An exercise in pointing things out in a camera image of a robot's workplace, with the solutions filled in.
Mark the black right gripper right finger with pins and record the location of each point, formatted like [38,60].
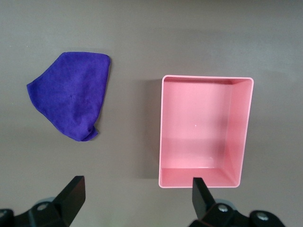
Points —
[203,203]

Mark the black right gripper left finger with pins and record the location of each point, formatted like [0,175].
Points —
[68,201]

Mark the purple microfibre cloth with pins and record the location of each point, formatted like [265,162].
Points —
[73,94]

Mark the pink plastic box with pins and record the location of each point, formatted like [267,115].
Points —
[196,127]

